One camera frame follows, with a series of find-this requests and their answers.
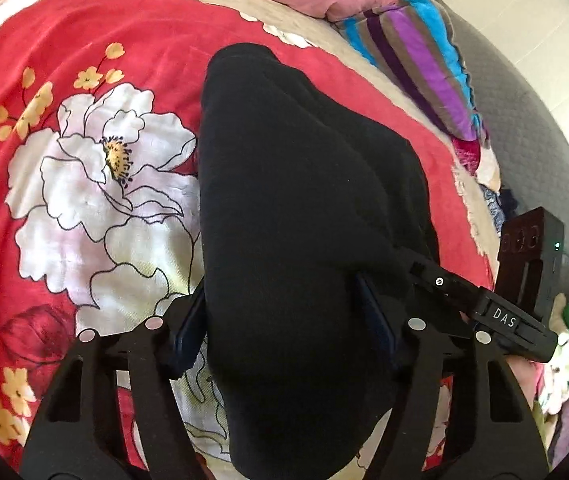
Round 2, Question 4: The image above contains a striped plush pillow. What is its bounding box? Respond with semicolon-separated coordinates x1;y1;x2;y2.
334;0;488;143

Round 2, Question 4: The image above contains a red floral blanket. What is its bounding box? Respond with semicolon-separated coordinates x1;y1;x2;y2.
0;0;497;466

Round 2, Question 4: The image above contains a black KISS sweatshirt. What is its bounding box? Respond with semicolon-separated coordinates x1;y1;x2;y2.
199;44;439;479

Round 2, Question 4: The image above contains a clothes pile beside bed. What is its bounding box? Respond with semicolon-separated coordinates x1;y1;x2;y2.
483;188;569;467

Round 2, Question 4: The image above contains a grey quilted headboard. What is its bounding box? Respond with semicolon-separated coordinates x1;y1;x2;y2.
433;0;569;300

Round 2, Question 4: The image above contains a dark red patterned cloth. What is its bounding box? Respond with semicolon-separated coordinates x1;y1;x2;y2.
451;138;482;177

